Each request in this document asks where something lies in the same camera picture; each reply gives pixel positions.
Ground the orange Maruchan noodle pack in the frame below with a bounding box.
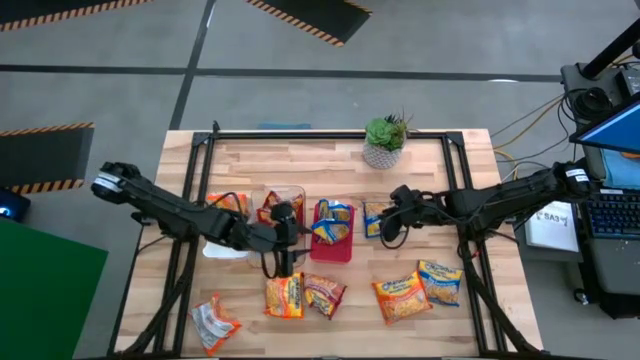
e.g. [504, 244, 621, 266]
[371, 270, 434, 327]
[263, 271, 307, 321]
[205, 191, 250, 215]

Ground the orange noodle pack silver back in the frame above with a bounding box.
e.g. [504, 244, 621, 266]
[189, 292, 244, 358]

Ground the coiled black cable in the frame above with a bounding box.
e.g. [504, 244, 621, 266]
[569, 85, 617, 124]

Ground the black stand pole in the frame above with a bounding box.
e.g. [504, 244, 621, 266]
[579, 17, 640, 81]

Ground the black backlit keyboard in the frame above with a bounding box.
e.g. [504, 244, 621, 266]
[583, 191, 640, 241]

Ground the white paper sheet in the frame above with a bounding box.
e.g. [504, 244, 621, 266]
[523, 199, 581, 254]

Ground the red Maruchan noodle pack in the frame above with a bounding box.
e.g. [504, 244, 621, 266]
[302, 274, 349, 321]
[255, 189, 284, 226]
[282, 192, 306, 226]

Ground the pink plastic container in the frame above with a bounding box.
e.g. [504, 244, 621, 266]
[308, 199, 357, 265]

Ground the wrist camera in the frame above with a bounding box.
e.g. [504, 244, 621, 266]
[271, 200, 297, 225]
[390, 183, 422, 204]

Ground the white plastic tray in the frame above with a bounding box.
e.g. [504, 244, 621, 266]
[202, 192, 255, 260]

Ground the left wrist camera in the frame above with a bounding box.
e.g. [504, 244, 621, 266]
[271, 200, 297, 225]

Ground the blue Maruchan noodle pack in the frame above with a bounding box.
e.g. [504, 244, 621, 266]
[311, 198, 354, 247]
[361, 200, 396, 240]
[417, 259, 465, 308]

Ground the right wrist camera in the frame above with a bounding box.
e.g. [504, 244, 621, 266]
[390, 183, 422, 204]

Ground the white patterned plant pot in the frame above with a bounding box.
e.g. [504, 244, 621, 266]
[361, 140, 404, 171]

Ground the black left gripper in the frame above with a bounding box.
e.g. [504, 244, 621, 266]
[247, 219, 314, 259]

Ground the computer monitor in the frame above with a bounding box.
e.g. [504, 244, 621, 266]
[568, 97, 640, 156]

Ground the green floor mat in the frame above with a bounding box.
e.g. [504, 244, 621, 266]
[0, 217, 110, 360]

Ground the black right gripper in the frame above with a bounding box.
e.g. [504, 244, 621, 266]
[378, 192, 441, 244]

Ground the green succulent plant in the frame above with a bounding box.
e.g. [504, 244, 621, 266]
[364, 110, 414, 153]

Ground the grey equipment cart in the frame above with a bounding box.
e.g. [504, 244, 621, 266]
[559, 59, 640, 321]

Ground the black hazard-striped floor mat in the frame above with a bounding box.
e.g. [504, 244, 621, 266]
[0, 121, 96, 196]
[0, 0, 154, 33]
[242, 0, 374, 49]

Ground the black device with blue light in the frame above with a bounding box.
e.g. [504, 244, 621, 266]
[0, 187, 32, 224]

